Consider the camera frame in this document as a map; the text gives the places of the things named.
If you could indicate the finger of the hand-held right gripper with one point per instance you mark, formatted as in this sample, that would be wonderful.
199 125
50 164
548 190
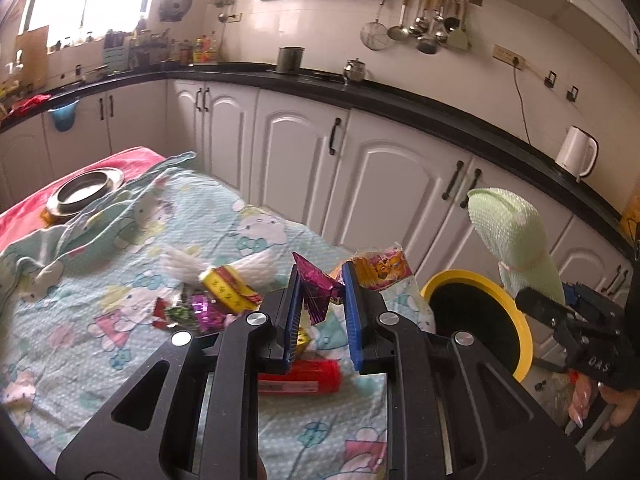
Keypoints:
542 306
571 294

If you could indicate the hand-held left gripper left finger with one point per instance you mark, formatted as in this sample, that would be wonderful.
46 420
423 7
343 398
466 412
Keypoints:
294 320

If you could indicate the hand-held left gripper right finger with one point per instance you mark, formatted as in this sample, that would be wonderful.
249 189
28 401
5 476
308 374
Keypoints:
354 325

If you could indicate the purple foil wrapper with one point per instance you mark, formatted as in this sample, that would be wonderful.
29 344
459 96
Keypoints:
315 296

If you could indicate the red cylinder packet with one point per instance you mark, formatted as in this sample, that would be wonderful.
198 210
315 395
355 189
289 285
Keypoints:
305 377

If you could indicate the orange snack packet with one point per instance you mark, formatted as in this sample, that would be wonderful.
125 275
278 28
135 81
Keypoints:
382 267

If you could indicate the yellow-rimmed black trash bin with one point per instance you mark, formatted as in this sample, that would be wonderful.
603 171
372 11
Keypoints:
480 325

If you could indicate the person's right hand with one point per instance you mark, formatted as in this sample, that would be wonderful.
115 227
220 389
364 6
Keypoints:
620 402

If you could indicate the gold foil wrapper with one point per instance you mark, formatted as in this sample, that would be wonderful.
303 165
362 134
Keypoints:
303 344

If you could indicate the yellow red snack wrapper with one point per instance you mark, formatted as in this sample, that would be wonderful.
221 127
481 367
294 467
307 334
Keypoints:
231 286

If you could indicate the clear plastic bag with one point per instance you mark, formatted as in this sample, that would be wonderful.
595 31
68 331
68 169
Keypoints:
557 402

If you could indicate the shiny violet foil wrapper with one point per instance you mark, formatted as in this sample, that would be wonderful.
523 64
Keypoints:
211 312

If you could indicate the orange object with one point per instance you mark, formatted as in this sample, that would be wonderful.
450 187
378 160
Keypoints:
631 224

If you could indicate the green black wrapper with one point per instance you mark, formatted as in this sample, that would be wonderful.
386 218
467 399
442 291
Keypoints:
179 315

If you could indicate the white frilly plastic wrapper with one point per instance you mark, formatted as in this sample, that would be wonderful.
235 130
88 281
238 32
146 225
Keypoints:
182 264

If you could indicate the small red wrapper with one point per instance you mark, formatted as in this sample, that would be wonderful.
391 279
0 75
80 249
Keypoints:
160 312

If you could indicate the white electric kettle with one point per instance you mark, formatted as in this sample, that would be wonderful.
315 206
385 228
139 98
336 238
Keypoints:
575 152

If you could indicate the white lower kitchen cabinets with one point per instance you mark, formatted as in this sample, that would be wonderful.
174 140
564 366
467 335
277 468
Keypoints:
390 170

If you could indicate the cartoon printed blanket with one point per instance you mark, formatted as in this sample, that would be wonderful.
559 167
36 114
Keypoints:
100 270

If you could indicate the black kitchen countertop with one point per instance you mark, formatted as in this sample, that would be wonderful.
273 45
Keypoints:
425 105

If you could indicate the metal bowl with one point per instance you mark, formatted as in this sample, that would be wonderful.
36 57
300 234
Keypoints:
85 191

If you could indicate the metal teapot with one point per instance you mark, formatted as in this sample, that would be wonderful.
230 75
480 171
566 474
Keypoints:
354 71

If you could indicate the dark metal pot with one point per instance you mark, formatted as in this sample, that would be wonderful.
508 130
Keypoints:
290 60

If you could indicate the pale green spatula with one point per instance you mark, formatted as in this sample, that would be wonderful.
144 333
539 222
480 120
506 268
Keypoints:
459 37

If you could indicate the red blanket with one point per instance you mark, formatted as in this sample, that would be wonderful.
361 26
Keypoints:
30 212

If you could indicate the yellow oil bottle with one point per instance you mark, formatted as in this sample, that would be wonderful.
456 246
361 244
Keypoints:
201 50

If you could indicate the steel ladle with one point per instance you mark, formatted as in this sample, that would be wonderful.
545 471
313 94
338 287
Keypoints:
427 44
398 30
419 25

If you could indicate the row of condiment bottles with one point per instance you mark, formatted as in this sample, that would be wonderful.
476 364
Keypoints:
150 47

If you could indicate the red cloth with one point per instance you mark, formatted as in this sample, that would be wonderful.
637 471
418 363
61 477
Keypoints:
30 105

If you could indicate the wooden cutting board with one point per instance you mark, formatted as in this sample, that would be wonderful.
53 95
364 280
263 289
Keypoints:
32 52

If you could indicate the black wall hook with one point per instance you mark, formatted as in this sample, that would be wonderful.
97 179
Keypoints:
572 93
550 79

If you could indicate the wall socket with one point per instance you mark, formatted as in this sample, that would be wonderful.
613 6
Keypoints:
509 56

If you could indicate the round grey wall vent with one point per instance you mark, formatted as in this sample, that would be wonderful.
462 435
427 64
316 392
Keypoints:
175 5

